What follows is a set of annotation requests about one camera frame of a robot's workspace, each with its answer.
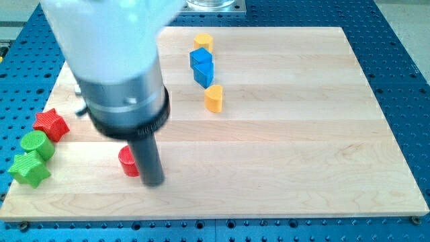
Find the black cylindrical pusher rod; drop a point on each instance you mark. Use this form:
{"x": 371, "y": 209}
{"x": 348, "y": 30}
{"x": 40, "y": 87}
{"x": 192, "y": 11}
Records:
{"x": 147, "y": 160}

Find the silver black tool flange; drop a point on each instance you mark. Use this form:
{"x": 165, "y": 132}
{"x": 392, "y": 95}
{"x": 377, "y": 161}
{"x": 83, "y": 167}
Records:
{"x": 131, "y": 109}

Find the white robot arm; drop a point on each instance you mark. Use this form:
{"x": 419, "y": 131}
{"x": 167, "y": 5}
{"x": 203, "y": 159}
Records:
{"x": 111, "y": 49}

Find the blue triangle block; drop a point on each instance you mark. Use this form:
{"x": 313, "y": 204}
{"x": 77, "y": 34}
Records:
{"x": 203, "y": 74}

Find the yellow heart block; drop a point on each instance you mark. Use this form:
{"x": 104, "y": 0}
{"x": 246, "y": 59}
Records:
{"x": 213, "y": 98}

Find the red cylinder block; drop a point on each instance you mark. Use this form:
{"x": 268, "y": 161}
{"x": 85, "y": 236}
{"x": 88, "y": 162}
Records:
{"x": 126, "y": 160}

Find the red star block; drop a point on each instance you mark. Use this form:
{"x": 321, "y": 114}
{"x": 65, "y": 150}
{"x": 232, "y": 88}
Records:
{"x": 52, "y": 124}

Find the blue cube block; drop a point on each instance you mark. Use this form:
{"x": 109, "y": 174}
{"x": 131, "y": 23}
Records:
{"x": 199, "y": 56}

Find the green cylinder block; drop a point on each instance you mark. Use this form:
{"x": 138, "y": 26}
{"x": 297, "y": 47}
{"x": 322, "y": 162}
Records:
{"x": 38, "y": 141}

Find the yellow hexagon block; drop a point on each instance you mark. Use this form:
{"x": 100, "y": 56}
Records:
{"x": 204, "y": 40}

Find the green star block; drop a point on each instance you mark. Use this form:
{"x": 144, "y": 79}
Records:
{"x": 29, "y": 168}

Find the light wooden board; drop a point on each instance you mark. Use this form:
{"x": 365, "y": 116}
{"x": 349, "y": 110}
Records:
{"x": 301, "y": 134}

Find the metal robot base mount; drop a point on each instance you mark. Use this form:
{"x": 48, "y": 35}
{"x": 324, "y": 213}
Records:
{"x": 214, "y": 7}

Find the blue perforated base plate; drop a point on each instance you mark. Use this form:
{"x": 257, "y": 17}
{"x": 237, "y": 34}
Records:
{"x": 34, "y": 60}

